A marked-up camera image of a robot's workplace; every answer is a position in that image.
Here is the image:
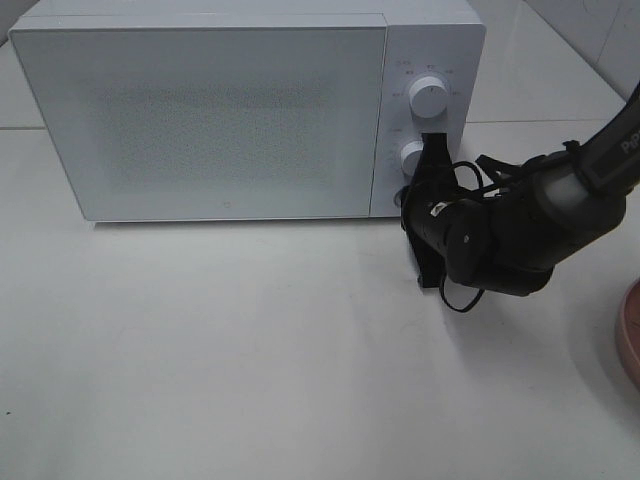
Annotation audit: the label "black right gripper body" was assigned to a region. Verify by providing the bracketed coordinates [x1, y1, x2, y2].
[401, 164, 480, 289]

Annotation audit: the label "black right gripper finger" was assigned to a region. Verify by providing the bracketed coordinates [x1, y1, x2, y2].
[418, 132, 452, 173]

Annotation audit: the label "pink round plate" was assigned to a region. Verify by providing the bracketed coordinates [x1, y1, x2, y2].
[616, 281, 639, 383]

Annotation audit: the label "white microwave door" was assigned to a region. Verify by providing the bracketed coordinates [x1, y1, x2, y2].
[13, 28, 385, 221]

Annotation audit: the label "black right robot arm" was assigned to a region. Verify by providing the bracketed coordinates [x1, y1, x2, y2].
[397, 92, 639, 297]

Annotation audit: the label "lower white dial knob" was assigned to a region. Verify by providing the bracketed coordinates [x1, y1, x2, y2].
[400, 141, 424, 177]

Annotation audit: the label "white dial knob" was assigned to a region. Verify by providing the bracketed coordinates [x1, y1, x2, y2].
[408, 75, 449, 119]
[400, 141, 424, 177]

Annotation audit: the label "upper white dial knob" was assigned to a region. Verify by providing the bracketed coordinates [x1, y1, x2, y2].
[408, 75, 449, 119]

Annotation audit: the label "white microwave oven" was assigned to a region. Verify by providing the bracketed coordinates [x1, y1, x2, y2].
[8, 1, 486, 222]

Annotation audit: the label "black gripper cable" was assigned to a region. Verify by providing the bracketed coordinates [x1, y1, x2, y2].
[437, 159, 506, 315]

